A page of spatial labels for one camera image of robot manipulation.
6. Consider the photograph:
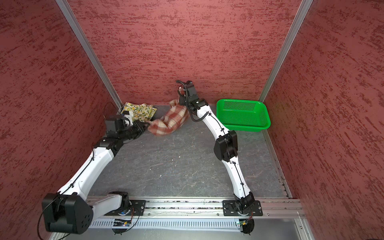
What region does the right base connector board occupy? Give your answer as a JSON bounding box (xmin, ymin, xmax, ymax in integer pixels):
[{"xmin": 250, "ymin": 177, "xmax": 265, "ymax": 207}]
[{"xmin": 238, "ymin": 219, "xmax": 255, "ymax": 235}]

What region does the aluminium front rail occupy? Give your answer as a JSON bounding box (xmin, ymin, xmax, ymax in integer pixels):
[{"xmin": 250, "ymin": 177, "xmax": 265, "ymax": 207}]
[{"xmin": 83, "ymin": 197, "xmax": 305, "ymax": 218}]

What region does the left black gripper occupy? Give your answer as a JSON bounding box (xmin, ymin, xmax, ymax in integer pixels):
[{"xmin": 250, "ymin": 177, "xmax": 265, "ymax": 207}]
[{"xmin": 119, "ymin": 119, "xmax": 151, "ymax": 142}]

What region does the right aluminium corner post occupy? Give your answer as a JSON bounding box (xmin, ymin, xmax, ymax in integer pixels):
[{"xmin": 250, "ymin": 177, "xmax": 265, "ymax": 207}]
[{"xmin": 254, "ymin": 0, "xmax": 314, "ymax": 110}]

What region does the base connector board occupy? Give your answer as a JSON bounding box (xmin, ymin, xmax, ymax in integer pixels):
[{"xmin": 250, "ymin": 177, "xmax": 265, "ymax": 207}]
[
  {"xmin": 238, "ymin": 219, "xmax": 255, "ymax": 235},
  {"xmin": 112, "ymin": 219, "xmax": 132, "ymax": 235}
]

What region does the slotted cable duct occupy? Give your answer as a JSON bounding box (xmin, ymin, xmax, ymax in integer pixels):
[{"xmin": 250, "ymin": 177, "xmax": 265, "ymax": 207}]
[{"xmin": 90, "ymin": 218, "xmax": 239, "ymax": 232}]

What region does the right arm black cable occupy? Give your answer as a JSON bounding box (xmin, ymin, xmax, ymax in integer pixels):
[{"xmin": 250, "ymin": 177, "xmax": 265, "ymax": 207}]
[{"xmin": 175, "ymin": 79, "xmax": 247, "ymax": 199}]

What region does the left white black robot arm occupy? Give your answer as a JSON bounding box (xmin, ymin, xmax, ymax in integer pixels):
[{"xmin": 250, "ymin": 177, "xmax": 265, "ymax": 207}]
[{"xmin": 39, "ymin": 116, "xmax": 150, "ymax": 236}]

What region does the aluminium corner post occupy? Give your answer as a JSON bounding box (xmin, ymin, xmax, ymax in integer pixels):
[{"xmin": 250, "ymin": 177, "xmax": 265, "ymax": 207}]
[
  {"xmin": 56, "ymin": 0, "xmax": 123, "ymax": 110},
  {"xmin": 254, "ymin": 0, "xmax": 314, "ymax": 110}
]

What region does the reddish brown skirt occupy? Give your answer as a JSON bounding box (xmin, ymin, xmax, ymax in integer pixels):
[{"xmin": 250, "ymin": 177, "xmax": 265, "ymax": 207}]
[{"xmin": 148, "ymin": 99, "xmax": 189, "ymax": 136}]

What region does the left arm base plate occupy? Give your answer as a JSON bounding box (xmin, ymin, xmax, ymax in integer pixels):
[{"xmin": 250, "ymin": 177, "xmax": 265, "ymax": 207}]
[{"xmin": 105, "ymin": 200, "xmax": 147, "ymax": 217}]

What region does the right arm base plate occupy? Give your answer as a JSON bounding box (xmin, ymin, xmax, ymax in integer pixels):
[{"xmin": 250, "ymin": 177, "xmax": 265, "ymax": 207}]
[{"xmin": 222, "ymin": 200, "xmax": 264, "ymax": 217}]

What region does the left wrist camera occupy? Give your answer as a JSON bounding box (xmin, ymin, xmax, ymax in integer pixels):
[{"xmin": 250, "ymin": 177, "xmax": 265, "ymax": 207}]
[{"xmin": 105, "ymin": 111, "xmax": 133, "ymax": 133}]

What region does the left aluminium corner post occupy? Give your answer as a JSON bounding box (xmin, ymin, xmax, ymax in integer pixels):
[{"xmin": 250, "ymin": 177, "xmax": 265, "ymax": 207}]
[{"xmin": 56, "ymin": 0, "xmax": 123, "ymax": 110}]

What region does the yellow floral skirt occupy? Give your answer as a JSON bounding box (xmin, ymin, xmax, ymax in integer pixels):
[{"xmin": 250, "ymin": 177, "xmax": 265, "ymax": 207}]
[{"xmin": 121, "ymin": 103, "xmax": 152, "ymax": 122}]

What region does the green plastic basket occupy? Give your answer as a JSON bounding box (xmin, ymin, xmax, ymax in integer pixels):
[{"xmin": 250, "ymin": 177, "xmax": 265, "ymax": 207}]
[{"xmin": 216, "ymin": 99, "xmax": 271, "ymax": 132}]

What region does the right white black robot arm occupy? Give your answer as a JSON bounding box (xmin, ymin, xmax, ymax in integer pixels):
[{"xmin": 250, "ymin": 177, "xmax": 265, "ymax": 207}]
[{"xmin": 177, "ymin": 81, "xmax": 255, "ymax": 216}]

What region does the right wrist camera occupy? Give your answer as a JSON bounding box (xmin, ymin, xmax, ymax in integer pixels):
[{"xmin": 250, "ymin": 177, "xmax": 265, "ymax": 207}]
[{"xmin": 186, "ymin": 81, "xmax": 195, "ymax": 89}]

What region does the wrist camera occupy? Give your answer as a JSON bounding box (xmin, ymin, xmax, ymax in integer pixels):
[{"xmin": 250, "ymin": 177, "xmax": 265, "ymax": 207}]
[
  {"xmin": 105, "ymin": 111, "xmax": 133, "ymax": 133},
  {"xmin": 186, "ymin": 81, "xmax": 195, "ymax": 89}
]

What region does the left base connector board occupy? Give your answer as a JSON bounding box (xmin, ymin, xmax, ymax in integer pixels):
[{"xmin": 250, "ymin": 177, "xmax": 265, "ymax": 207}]
[{"xmin": 112, "ymin": 219, "xmax": 132, "ymax": 235}]

